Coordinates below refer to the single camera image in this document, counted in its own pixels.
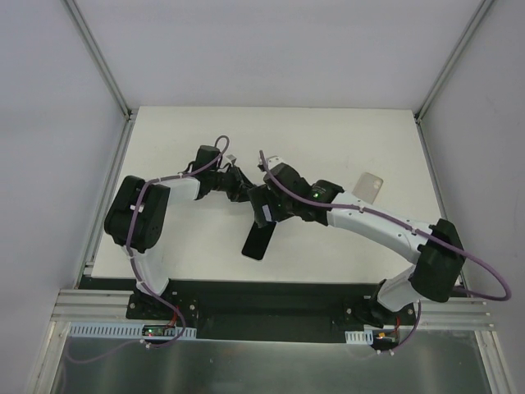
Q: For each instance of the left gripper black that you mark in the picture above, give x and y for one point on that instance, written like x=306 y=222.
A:
x=237 y=185

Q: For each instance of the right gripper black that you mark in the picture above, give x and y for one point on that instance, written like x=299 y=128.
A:
x=259 y=206

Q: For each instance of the phone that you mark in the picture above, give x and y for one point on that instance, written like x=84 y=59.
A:
x=257 y=241

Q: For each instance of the beige translucent phone case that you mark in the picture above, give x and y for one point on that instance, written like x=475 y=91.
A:
x=368 y=187

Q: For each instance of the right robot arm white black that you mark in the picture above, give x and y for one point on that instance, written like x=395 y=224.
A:
x=433 y=250

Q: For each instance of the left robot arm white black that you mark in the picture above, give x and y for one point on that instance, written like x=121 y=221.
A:
x=136 y=217

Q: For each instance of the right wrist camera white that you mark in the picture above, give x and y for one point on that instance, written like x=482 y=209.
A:
x=270 y=162

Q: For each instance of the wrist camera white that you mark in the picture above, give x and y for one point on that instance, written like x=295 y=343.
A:
x=270 y=162
x=232 y=158

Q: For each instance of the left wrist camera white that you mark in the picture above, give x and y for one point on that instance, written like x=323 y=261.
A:
x=232 y=158

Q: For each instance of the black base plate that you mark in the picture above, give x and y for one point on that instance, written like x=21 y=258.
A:
x=258 y=311

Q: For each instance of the left aluminium frame post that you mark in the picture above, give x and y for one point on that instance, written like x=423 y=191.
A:
x=96 y=55

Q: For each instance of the aluminium frame post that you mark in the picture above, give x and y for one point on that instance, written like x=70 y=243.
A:
x=471 y=28
x=96 y=55

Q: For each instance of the right white cable duct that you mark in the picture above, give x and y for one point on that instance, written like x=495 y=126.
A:
x=364 y=337

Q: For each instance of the white cable duct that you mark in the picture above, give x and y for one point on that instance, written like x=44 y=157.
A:
x=364 y=337
x=131 y=331

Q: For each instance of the aluminium rail front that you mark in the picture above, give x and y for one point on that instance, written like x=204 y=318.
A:
x=458 y=314

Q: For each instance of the left white cable duct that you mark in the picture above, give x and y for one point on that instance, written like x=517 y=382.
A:
x=131 y=331

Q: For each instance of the right aluminium frame post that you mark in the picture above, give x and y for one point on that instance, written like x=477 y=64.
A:
x=471 y=28

